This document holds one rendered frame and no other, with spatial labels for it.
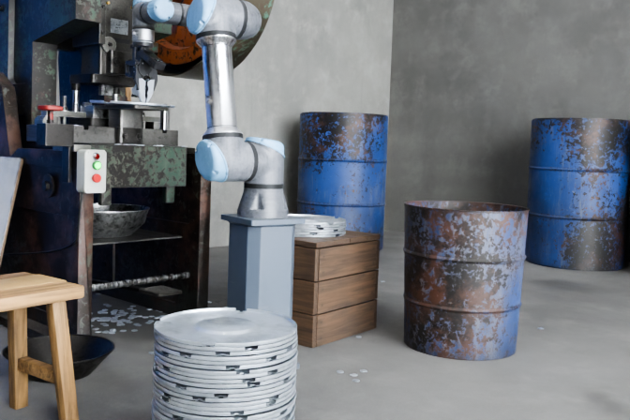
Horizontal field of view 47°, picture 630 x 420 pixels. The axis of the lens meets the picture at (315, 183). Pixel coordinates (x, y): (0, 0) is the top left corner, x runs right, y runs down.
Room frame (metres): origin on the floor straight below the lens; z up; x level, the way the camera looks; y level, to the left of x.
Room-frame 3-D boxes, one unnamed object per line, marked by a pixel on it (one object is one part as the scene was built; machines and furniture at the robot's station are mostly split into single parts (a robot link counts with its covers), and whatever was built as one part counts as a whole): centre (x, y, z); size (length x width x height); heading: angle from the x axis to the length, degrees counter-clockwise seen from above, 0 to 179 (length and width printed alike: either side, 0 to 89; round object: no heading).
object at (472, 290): (2.44, -0.52, 0.24); 0.42 x 0.42 x 0.48
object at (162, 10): (2.41, 0.53, 1.09); 0.11 x 0.11 x 0.08; 39
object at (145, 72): (2.49, 0.61, 0.94); 0.09 x 0.08 x 0.12; 48
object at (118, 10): (2.61, 0.75, 1.04); 0.17 x 0.15 x 0.30; 48
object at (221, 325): (1.45, 0.17, 0.29); 0.29 x 0.29 x 0.01
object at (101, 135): (2.64, 0.78, 0.68); 0.45 x 0.30 x 0.06; 138
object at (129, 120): (2.52, 0.65, 0.72); 0.25 x 0.14 x 0.14; 48
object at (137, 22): (2.48, 0.61, 1.10); 0.09 x 0.08 x 0.11; 39
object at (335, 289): (2.59, 0.03, 0.18); 0.40 x 0.38 x 0.35; 52
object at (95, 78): (2.64, 0.79, 0.86); 0.20 x 0.16 x 0.05; 138
